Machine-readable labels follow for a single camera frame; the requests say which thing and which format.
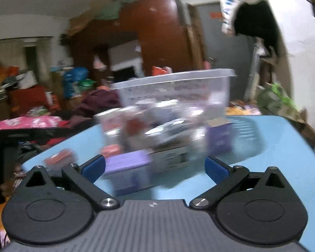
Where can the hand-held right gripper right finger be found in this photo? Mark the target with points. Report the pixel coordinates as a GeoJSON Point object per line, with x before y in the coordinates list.
{"type": "Point", "coordinates": [215, 170]}

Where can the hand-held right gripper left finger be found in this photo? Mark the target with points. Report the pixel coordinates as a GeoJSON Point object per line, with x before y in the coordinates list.
{"type": "Point", "coordinates": [94, 168]}

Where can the purple box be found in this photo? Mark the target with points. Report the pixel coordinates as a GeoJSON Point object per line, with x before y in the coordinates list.
{"type": "Point", "coordinates": [220, 137]}
{"type": "Point", "coordinates": [128, 170]}

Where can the translucent plastic basket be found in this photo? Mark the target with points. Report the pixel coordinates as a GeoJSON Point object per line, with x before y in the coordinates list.
{"type": "Point", "coordinates": [178, 90]}

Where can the orange small packet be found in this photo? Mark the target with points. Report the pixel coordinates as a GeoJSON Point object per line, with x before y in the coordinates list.
{"type": "Point", "coordinates": [60, 157]}

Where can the brown cardboard box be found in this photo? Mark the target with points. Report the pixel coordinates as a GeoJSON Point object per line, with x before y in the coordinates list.
{"type": "Point", "coordinates": [169, 157]}

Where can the yellow cloth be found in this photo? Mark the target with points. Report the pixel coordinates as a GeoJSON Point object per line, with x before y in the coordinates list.
{"type": "Point", "coordinates": [241, 109]}

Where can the maroon cloth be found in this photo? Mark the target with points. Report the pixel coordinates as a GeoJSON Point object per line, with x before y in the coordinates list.
{"type": "Point", "coordinates": [99, 100]}

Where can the pink floral blanket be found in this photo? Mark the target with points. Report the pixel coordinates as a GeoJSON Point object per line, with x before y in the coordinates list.
{"type": "Point", "coordinates": [29, 122]}

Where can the blue plastic bag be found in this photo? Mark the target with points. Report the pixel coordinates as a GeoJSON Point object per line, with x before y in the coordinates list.
{"type": "Point", "coordinates": [73, 80]}

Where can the green plastic bag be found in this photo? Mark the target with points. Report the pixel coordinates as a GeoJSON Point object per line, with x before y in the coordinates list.
{"type": "Point", "coordinates": [275, 99]}

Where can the red cloth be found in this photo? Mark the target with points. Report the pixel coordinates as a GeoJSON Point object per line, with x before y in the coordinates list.
{"type": "Point", "coordinates": [29, 97]}

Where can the brown cardboard piece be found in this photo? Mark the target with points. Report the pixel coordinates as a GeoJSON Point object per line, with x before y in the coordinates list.
{"type": "Point", "coordinates": [305, 126]}

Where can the pink hanging bag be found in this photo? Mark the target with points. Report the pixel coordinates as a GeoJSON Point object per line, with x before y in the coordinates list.
{"type": "Point", "coordinates": [98, 63]}

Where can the orange packets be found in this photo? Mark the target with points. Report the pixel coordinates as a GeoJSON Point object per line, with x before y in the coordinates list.
{"type": "Point", "coordinates": [160, 71]}

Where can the grey door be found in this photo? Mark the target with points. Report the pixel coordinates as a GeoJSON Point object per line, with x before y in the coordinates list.
{"type": "Point", "coordinates": [225, 50]}

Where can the brown wooden wardrobe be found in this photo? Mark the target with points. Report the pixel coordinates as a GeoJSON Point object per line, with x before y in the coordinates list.
{"type": "Point", "coordinates": [157, 31]}

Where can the black hanging garment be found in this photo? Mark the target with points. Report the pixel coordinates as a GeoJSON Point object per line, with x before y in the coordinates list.
{"type": "Point", "coordinates": [257, 23]}

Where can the white printed bag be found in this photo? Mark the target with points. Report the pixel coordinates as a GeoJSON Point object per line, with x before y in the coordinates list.
{"type": "Point", "coordinates": [233, 2]}

